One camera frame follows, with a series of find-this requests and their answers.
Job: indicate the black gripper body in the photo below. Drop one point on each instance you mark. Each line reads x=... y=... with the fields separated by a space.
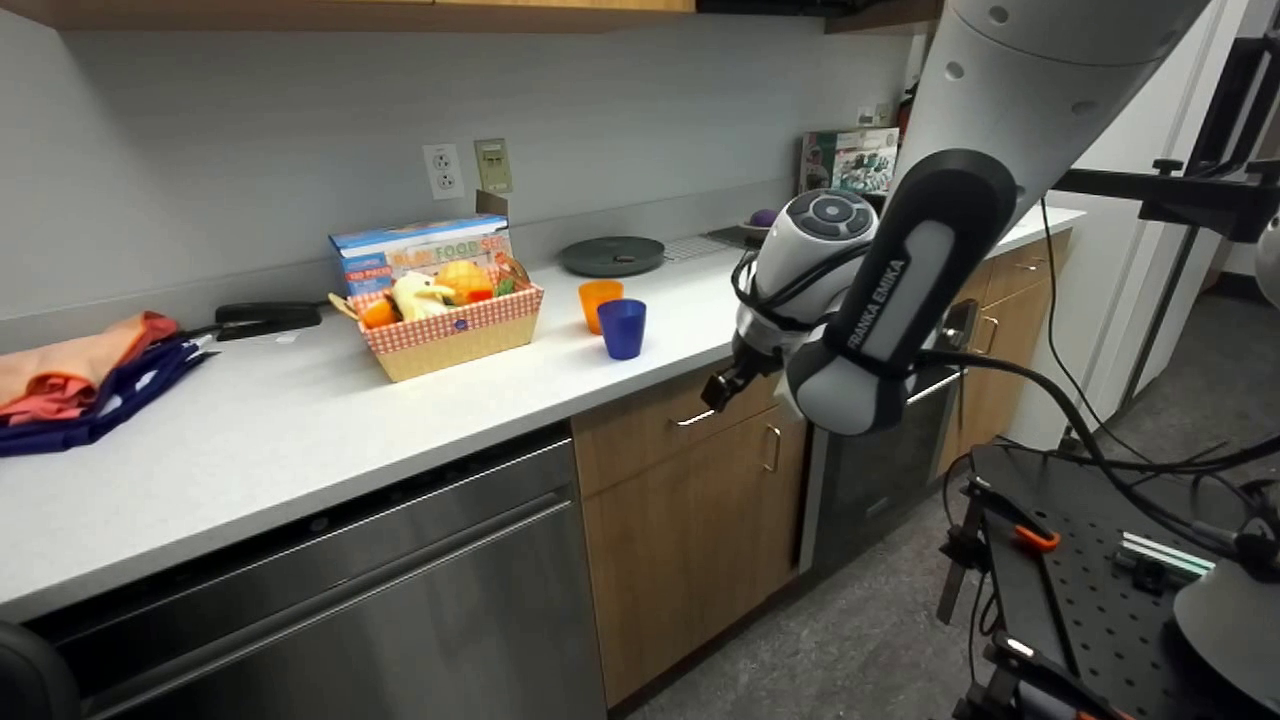
x=755 y=366

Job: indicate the white drawer with wooden front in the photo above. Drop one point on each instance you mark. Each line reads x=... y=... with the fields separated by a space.
x=627 y=445

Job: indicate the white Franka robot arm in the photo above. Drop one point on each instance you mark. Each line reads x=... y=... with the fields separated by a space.
x=1041 y=65

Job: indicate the wooden cabinet door below drawer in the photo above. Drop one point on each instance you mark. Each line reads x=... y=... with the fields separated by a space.
x=683 y=562

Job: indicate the narrow wooden drawer front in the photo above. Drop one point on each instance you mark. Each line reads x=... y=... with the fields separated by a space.
x=1035 y=265

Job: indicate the blue plastic cup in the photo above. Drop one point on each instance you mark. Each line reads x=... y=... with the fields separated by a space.
x=623 y=329

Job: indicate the purple bowl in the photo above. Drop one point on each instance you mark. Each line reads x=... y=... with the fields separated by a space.
x=761 y=216

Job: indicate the orange plastic cup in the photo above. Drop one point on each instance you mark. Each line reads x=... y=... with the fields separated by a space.
x=595 y=299

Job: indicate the black built-in oven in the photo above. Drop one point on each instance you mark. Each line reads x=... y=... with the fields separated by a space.
x=867 y=485

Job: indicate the colourful printed box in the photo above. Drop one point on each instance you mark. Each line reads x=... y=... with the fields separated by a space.
x=854 y=163

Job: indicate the green toy food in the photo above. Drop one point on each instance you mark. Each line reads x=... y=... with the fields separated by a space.
x=504 y=284

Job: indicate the narrow wooden cabinet door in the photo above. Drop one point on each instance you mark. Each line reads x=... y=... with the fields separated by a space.
x=1001 y=362

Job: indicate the checkered cardboard basket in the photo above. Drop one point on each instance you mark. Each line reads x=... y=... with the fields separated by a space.
x=446 y=342

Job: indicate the large orange toy food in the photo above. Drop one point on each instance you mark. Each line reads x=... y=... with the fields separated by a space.
x=466 y=279

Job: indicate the white and yellow toy food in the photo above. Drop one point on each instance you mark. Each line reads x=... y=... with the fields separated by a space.
x=417 y=299

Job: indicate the blue toy packaging box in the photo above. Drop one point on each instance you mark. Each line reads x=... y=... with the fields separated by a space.
x=400 y=248

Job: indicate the small orange toy fruit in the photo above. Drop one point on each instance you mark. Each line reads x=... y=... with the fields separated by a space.
x=377 y=312

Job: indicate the black perforated table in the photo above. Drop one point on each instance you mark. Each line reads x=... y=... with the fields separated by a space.
x=1106 y=627

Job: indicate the light aluminium bar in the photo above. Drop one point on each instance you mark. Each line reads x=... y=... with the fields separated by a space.
x=1167 y=555

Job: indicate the black stapler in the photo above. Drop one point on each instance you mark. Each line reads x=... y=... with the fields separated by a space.
x=264 y=317

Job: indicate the grey round disc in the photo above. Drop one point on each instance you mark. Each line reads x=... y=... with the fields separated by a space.
x=1235 y=640

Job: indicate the orange cloth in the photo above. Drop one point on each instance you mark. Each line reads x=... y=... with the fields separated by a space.
x=80 y=362

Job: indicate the black chair back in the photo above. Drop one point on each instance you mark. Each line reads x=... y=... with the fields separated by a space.
x=28 y=680

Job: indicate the grey wall switch plate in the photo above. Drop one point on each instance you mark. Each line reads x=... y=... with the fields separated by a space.
x=488 y=167

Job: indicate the white wall outlet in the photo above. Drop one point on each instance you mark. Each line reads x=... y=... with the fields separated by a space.
x=446 y=169

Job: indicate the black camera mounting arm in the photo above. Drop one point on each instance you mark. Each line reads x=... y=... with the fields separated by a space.
x=1187 y=200

